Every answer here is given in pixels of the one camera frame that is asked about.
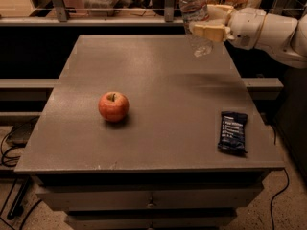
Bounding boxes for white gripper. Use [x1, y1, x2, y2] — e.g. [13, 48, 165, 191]
[190, 4, 267, 50]

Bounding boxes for clear plastic water bottle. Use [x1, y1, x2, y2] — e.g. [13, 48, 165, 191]
[179, 0, 213, 58]

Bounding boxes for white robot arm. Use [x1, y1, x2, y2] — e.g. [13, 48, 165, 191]
[189, 5, 307, 69]

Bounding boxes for dark blue snack bar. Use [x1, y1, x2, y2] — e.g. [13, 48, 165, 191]
[218, 111, 248, 155]

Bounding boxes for clear plastic container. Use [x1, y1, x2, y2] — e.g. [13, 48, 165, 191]
[83, 0, 119, 17]

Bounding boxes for red apple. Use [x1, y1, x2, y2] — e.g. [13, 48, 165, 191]
[98, 91, 130, 123]

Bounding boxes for grey upper drawer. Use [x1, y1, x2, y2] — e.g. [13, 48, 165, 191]
[36, 183, 263, 212]

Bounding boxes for grey drawer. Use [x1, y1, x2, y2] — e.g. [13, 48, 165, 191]
[65, 208, 236, 230]
[36, 183, 263, 212]

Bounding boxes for grey lower drawer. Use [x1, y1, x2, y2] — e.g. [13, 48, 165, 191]
[65, 208, 236, 230]

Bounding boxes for grey metal shelf rail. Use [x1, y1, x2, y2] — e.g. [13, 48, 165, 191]
[0, 0, 182, 27]

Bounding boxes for black cable on right floor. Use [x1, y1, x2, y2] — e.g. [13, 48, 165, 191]
[269, 168, 291, 230]

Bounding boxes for black cables on left floor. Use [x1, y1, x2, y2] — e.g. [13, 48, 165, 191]
[0, 116, 41, 230]

